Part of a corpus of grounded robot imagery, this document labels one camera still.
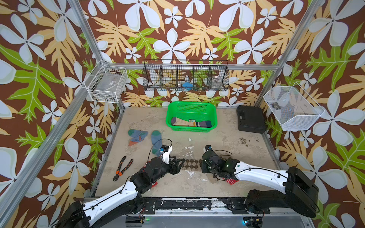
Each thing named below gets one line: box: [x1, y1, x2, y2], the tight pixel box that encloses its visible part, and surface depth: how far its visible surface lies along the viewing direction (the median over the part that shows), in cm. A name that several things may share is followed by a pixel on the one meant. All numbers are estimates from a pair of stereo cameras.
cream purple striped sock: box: [171, 117, 213, 128], surface depth 110 cm
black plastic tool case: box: [236, 104, 267, 134], surface depth 110 cm
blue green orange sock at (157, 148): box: [151, 130, 163, 158], surface depth 103 cm
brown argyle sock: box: [181, 158, 203, 171], surface depth 90 cm
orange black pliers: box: [113, 155, 134, 182], surface depth 88 cm
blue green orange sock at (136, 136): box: [127, 129, 149, 147], surface depth 102 cm
